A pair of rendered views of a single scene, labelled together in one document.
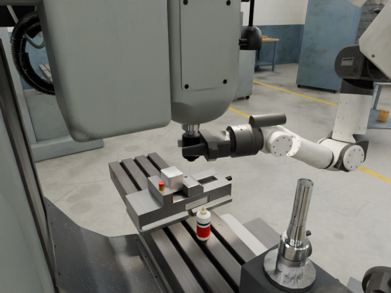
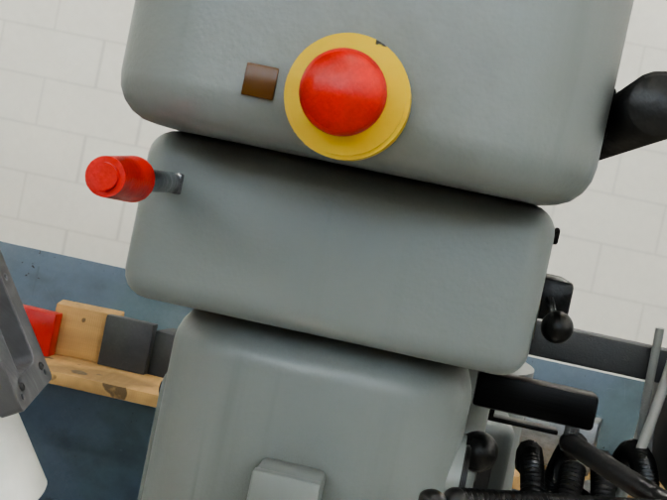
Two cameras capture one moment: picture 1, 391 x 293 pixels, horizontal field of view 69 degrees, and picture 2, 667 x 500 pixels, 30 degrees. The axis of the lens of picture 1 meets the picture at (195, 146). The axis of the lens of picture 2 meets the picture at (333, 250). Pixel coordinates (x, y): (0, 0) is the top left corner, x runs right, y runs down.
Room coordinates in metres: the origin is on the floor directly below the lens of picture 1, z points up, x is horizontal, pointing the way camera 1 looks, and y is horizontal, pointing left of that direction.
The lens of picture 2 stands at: (1.14, -0.68, 1.72)
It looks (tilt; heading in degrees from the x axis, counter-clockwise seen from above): 3 degrees down; 124
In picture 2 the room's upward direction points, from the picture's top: 12 degrees clockwise
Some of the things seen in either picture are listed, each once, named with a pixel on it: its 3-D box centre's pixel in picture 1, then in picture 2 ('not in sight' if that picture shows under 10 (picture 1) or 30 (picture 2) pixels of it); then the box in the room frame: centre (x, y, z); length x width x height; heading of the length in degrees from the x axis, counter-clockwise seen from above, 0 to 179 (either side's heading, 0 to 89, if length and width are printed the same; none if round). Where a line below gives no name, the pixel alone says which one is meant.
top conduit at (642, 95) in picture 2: not in sight; (599, 131); (0.79, 0.11, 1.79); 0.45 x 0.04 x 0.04; 119
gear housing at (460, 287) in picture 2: not in sight; (357, 244); (0.66, 0.05, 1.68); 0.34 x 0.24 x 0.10; 119
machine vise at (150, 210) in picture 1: (180, 192); not in sight; (0.82, 0.05, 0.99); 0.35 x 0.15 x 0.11; 121
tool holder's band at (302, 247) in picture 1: (294, 240); not in sight; (0.37, -0.17, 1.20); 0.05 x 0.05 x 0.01
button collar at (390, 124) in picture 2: not in sight; (347, 97); (0.80, -0.19, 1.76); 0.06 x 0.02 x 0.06; 29
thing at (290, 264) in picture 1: (291, 255); not in sight; (0.37, -0.17, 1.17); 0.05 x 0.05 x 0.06
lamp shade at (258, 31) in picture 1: (249, 37); not in sight; (0.87, -0.15, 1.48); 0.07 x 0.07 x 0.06
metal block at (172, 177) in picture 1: (171, 179); not in sight; (0.80, 0.08, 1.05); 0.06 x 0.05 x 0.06; 31
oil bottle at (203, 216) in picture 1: (203, 221); not in sight; (0.67, -0.02, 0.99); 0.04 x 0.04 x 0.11
